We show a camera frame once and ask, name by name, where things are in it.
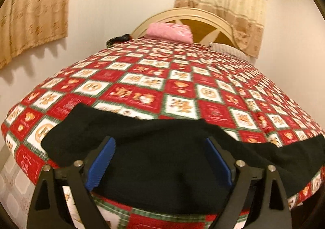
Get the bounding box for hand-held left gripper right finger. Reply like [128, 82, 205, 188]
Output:
[204, 137, 292, 229]

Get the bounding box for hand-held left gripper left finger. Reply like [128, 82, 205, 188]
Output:
[28, 136, 117, 229]

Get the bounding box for black pants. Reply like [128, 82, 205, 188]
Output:
[41, 103, 325, 215]

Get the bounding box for red checked printed bedsheet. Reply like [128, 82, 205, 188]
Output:
[1, 36, 325, 229]

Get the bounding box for striped pillow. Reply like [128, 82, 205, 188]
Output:
[211, 43, 256, 63]

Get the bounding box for dark cloth bundle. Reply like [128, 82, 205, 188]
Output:
[107, 34, 131, 47]

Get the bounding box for pink pillow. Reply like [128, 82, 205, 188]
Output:
[146, 23, 193, 43]

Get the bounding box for cream wooden headboard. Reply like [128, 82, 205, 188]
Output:
[131, 8, 250, 49]

